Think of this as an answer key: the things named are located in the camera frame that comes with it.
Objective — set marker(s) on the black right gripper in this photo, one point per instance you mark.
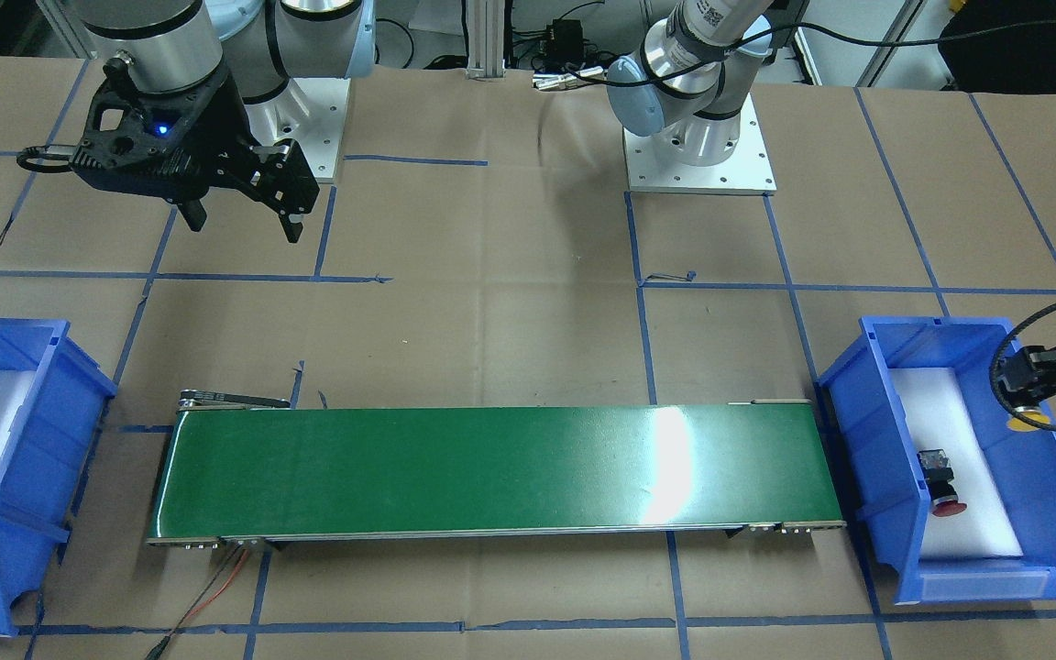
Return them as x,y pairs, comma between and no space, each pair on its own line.
219,117

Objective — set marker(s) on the red push button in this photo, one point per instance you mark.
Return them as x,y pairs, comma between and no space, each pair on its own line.
938,475

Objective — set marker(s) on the green conveyor belt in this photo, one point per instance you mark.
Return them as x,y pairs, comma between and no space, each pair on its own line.
252,476

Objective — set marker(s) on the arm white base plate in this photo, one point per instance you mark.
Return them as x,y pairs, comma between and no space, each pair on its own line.
727,157
312,111

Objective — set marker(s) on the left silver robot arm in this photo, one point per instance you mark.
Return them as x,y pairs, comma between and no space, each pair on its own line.
683,98

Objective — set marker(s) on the yellow push button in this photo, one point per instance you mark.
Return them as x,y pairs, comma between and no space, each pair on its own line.
1028,419

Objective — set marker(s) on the blue bin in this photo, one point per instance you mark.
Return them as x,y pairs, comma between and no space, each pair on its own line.
46,451
895,499

